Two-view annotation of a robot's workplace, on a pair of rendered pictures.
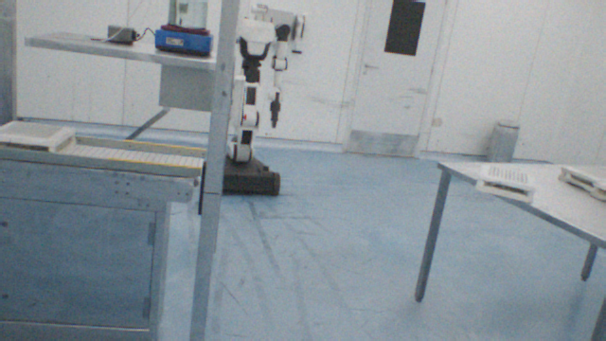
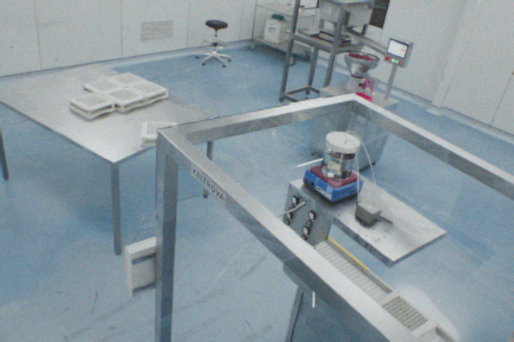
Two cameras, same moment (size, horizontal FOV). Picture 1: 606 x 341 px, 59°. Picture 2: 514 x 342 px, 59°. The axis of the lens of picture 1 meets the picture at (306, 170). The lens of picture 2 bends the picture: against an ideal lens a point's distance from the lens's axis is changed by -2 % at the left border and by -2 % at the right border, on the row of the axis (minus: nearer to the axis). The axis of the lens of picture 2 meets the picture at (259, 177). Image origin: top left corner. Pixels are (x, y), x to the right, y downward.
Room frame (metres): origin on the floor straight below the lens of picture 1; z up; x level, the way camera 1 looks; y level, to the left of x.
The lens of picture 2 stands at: (3.35, 1.87, 2.38)
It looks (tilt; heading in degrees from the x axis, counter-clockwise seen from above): 32 degrees down; 236
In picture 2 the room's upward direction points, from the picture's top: 9 degrees clockwise
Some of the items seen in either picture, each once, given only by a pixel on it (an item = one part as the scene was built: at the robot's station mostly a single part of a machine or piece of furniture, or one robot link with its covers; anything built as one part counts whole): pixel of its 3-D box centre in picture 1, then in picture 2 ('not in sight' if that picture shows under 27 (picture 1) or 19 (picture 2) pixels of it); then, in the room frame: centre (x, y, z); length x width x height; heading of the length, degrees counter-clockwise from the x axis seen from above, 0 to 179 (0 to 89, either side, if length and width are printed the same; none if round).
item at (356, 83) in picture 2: not in sight; (363, 75); (0.06, -1.48, 0.95); 0.49 x 0.36 x 0.37; 107
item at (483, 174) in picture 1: (507, 177); (159, 130); (2.38, -0.92, 0.88); 0.25 x 0.24 x 0.02; 161
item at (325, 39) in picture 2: not in sight; (331, 65); (-0.19, -2.31, 0.75); 1.43 x 1.06 x 1.50; 107
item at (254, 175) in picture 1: (240, 162); not in sight; (4.35, 0.57, 0.19); 0.64 x 0.52 x 0.33; 17
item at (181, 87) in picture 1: (189, 82); (307, 213); (2.15, 0.52, 1.13); 0.22 x 0.11 x 0.20; 99
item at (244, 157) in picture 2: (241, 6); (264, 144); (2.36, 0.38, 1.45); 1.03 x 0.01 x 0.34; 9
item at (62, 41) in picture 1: (133, 51); (365, 209); (1.98, 0.70, 1.24); 0.62 x 0.38 x 0.04; 99
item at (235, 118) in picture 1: (237, 100); (146, 266); (2.90, 0.43, 0.96); 0.17 x 0.06 x 0.26; 9
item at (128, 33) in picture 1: (123, 34); (366, 210); (2.04, 0.76, 1.29); 0.12 x 0.07 x 0.06; 99
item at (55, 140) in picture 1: (32, 134); (401, 317); (1.94, 1.05, 0.88); 0.25 x 0.24 x 0.02; 8
